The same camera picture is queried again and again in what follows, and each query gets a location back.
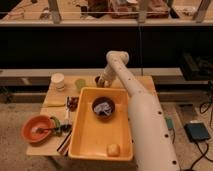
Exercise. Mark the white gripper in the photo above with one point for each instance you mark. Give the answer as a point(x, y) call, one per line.
point(108, 75)

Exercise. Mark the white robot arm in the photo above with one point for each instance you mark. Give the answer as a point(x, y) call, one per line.
point(153, 148)

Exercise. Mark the dark brown bowl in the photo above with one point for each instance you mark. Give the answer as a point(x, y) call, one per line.
point(101, 100)

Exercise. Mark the crumpled grey cloth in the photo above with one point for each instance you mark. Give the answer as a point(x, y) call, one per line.
point(103, 109)

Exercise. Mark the white plastic fork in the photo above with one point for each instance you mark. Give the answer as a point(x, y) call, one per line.
point(67, 111)

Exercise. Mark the white paper cup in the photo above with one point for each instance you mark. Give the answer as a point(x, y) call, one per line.
point(57, 79)

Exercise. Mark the wooden table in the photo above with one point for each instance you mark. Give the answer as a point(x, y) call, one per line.
point(49, 146)

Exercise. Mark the yellow plastic tub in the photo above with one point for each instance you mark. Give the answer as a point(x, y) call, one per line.
point(91, 136)

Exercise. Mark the green vegetable toy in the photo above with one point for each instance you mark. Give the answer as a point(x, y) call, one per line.
point(57, 130)

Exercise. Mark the yellow sponge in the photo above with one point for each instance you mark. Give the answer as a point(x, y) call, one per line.
point(53, 104)

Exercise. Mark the yellow bread roll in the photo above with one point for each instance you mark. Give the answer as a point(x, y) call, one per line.
point(113, 150)

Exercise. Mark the teal sponge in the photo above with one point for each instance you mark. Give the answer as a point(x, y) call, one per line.
point(169, 123)

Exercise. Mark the brown chopsticks pair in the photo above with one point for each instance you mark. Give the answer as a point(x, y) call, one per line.
point(64, 146)

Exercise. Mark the dark spoon in bowl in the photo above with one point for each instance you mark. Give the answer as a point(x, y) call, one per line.
point(41, 130)

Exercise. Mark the orange bowl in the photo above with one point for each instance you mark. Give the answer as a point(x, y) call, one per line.
point(28, 130)

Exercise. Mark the black foot pedal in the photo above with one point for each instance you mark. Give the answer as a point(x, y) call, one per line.
point(196, 132)

